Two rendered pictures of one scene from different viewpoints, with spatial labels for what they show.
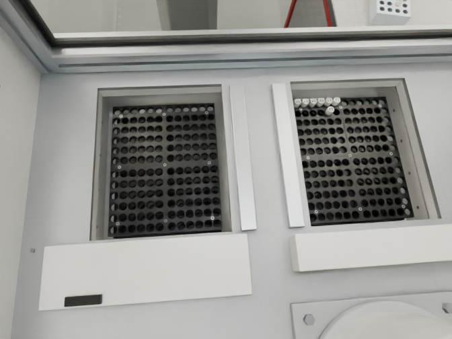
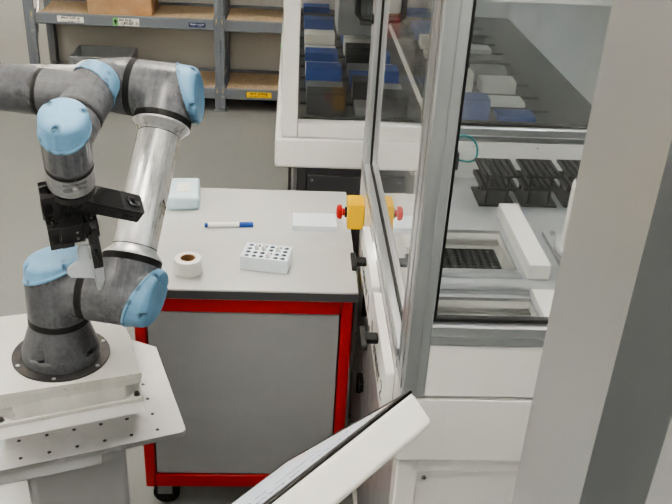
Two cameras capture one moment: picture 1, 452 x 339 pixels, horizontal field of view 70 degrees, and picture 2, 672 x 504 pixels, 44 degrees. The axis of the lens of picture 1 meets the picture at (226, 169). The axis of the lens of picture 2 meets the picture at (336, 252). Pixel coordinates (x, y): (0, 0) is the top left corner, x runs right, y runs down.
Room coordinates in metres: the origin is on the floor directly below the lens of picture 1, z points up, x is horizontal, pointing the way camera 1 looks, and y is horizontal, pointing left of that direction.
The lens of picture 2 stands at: (0.23, 1.54, 1.85)
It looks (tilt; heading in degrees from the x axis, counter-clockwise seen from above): 28 degrees down; 279
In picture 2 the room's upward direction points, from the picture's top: 3 degrees clockwise
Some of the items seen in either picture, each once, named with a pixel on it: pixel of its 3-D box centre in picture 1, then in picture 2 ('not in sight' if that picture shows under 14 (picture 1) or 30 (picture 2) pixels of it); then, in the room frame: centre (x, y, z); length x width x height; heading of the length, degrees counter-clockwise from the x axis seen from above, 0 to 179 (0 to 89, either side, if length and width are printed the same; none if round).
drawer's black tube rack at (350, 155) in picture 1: (342, 161); not in sight; (0.22, -0.21, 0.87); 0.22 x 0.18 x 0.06; 13
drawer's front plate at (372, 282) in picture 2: not in sight; (369, 273); (0.42, -0.16, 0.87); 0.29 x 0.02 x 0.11; 103
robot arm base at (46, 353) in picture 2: not in sight; (59, 333); (0.98, 0.26, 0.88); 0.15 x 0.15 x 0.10
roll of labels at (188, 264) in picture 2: not in sight; (188, 264); (0.90, -0.25, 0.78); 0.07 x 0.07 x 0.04
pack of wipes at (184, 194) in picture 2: not in sight; (184, 193); (1.05, -0.66, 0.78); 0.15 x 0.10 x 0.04; 108
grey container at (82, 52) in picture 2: not in sight; (104, 64); (2.68, -3.63, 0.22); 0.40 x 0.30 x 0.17; 12
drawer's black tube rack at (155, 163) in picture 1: (167, 170); not in sight; (0.15, 0.10, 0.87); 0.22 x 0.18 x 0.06; 13
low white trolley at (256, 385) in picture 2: not in sight; (249, 345); (0.80, -0.50, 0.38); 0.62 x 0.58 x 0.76; 103
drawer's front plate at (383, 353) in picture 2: not in sight; (381, 351); (0.35, 0.15, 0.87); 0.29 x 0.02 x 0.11; 103
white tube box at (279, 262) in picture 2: not in sight; (266, 257); (0.71, -0.34, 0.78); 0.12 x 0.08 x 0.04; 3
